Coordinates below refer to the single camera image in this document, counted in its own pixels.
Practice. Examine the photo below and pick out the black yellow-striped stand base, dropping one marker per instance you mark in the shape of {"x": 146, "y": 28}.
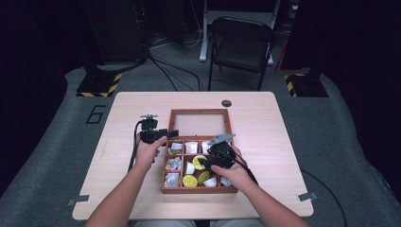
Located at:
{"x": 307, "y": 85}
{"x": 96, "y": 84}

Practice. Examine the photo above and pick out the black folding chair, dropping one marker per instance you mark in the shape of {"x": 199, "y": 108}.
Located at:
{"x": 241, "y": 50}

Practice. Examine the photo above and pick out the person's right leg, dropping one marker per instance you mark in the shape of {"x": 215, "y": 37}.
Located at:
{"x": 236, "y": 223}

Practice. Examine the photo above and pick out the black table grommet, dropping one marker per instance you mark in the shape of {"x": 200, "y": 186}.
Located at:
{"x": 226, "y": 103}

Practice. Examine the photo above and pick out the white foil packet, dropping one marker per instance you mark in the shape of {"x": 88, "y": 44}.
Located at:
{"x": 177, "y": 147}

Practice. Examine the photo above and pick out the silver foil packet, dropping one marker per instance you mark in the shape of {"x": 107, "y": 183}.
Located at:
{"x": 172, "y": 180}
{"x": 174, "y": 163}

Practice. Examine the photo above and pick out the yellow-lid coffee capsule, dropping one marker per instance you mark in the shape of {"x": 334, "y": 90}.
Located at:
{"x": 198, "y": 162}
{"x": 190, "y": 181}

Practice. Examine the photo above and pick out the black equipment cabinet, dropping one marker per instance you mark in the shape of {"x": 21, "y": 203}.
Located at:
{"x": 115, "y": 31}

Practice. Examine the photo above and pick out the white coffee capsule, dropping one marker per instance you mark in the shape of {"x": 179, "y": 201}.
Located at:
{"x": 211, "y": 182}
{"x": 190, "y": 168}

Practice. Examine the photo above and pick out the white red-print packet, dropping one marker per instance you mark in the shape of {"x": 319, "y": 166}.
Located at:
{"x": 191, "y": 147}
{"x": 205, "y": 147}

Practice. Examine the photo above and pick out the green-lid coffee capsule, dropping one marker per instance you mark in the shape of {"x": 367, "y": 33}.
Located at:
{"x": 203, "y": 177}

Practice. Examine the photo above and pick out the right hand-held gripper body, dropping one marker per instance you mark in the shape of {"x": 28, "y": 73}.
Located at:
{"x": 222, "y": 156}

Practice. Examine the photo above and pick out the blue foil packet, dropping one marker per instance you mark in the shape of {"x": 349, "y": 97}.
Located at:
{"x": 225, "y": 181}

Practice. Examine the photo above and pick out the person's leg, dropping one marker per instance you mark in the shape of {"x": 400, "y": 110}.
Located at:
{"x": 236, "y": 223}
{"x": 164, "y": 223}

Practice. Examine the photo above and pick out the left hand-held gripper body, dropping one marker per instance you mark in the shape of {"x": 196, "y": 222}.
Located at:
{"x": 151, "y": 134}

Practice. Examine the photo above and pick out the grey tape strip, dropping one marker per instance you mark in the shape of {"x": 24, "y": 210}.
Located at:
{"x": 307, "y": 196}
{"x": 78, "y": 199}

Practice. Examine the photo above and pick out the person's left hand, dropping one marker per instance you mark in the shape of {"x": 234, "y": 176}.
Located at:
{"x": 145, "y": 156}

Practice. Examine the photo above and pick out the person's right hand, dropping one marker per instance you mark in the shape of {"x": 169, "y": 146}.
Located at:
{"x": 236, "y": 176}

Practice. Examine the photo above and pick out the person's left leg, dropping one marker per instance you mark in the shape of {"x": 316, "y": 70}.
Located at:
{"x": 164, "y": 223}

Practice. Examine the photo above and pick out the wooden box with glass lid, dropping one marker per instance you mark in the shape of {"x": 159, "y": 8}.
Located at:
{"x": 198, "y": 190}

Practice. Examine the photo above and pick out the black tape floor marking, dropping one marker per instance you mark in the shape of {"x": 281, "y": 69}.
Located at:
{"x": 100, "y": 108}

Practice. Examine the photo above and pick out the grey carpet mat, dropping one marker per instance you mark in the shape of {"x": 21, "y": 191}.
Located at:
{"x": 331, "y": 132}

